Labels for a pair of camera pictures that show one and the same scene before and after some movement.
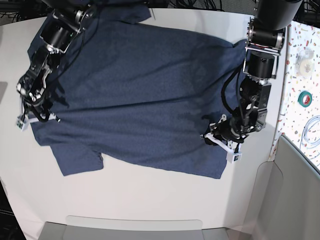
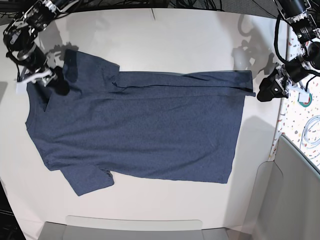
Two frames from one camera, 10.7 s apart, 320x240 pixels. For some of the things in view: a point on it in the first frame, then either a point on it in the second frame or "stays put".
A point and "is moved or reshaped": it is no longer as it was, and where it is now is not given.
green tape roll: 308,99 stays put
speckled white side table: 300,121 stays put
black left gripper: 40,111 -> 47,78
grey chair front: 84,228 stays put
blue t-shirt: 143,96 is moved or reshaped
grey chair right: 286,204 stays put
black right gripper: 229,129 -> 283,80
